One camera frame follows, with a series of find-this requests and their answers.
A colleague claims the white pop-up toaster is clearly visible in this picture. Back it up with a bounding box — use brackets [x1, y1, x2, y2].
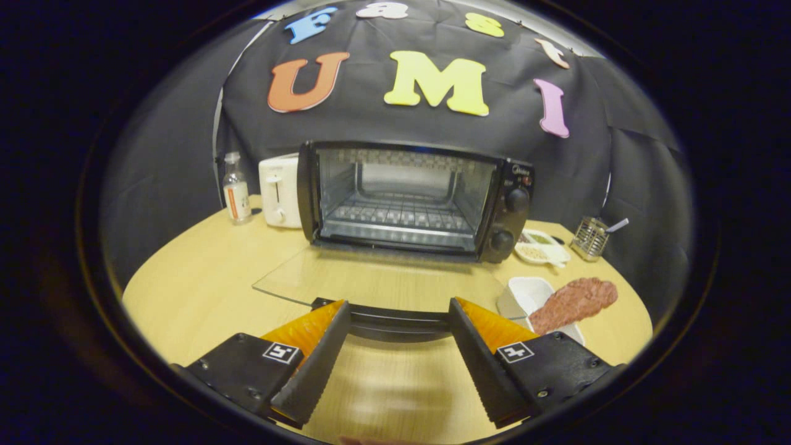
[258, 153, 303, 229]

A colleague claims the white rectangular tray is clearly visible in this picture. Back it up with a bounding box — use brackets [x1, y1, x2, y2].
[497, 277, 586, 347]

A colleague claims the white divided dish with beans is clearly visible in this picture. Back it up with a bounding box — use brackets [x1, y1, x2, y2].
[514, 229, 572, 268]

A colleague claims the black toaster oven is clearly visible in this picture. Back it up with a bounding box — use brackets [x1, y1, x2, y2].
[252, 140, 536, 344]

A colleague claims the metal wire utensil holder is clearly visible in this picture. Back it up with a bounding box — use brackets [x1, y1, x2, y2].
[570, 216, 611, 262]

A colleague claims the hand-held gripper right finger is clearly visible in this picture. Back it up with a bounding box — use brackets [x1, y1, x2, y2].
[447, 297, 622, 430]

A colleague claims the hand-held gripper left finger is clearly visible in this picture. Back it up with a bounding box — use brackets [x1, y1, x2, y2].
[173, 299, 352, 430]

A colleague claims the brown meat steak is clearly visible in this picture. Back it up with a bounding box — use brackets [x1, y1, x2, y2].
[528, 278, 619, 336]

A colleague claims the clear bottle with orange label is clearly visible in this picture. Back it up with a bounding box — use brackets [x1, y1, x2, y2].
[222, 152, 253, 225]

